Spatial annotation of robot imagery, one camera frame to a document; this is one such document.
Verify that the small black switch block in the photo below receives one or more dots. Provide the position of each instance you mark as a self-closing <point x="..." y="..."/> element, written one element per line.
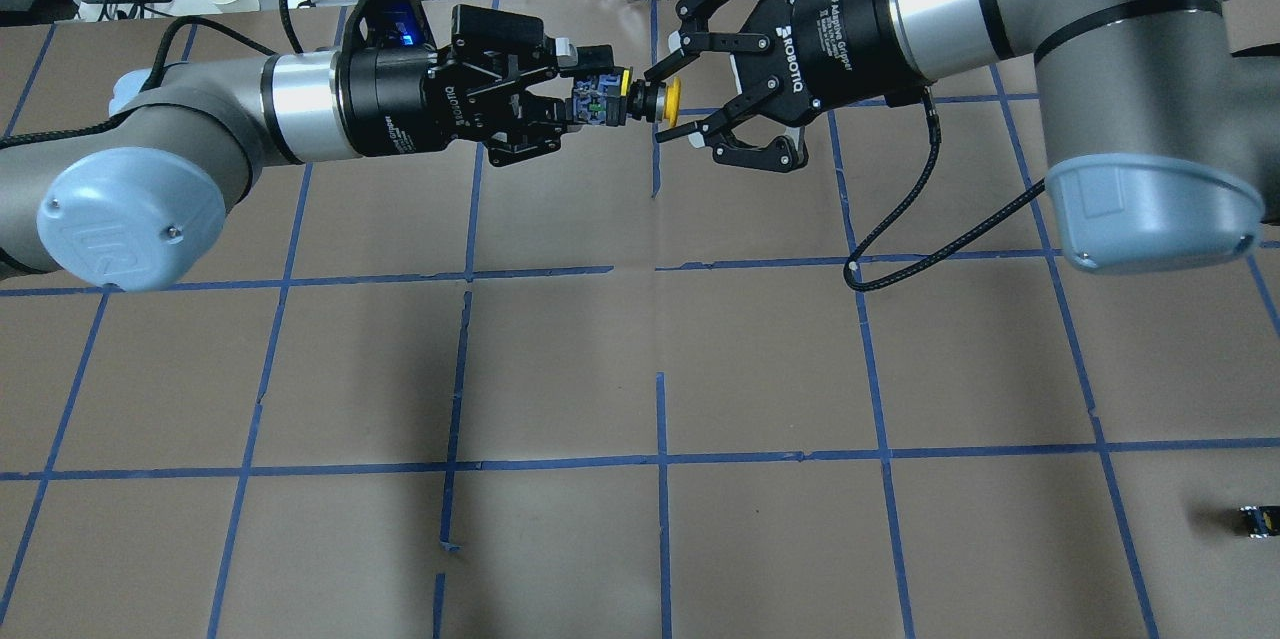
<point x="1260" y="521"/>

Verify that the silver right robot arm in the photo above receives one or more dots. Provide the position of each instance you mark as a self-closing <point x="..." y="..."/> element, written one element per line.
<point x="1161" y="142"/>

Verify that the yellow push button switch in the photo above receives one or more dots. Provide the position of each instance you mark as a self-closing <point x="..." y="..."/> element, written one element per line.
<point x="612" y="98"/>

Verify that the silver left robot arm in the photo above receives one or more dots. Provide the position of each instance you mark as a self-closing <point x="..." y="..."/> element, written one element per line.
<point x="137" y="200"/>

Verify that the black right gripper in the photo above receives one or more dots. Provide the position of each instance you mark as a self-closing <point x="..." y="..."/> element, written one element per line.
<point x="838" y="37"/>

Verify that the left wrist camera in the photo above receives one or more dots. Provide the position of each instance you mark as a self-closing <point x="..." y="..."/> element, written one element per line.
<point x="389" y="24"/>

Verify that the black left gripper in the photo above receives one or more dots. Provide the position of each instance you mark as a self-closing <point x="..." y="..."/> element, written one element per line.
<point x="388" y="104"/>

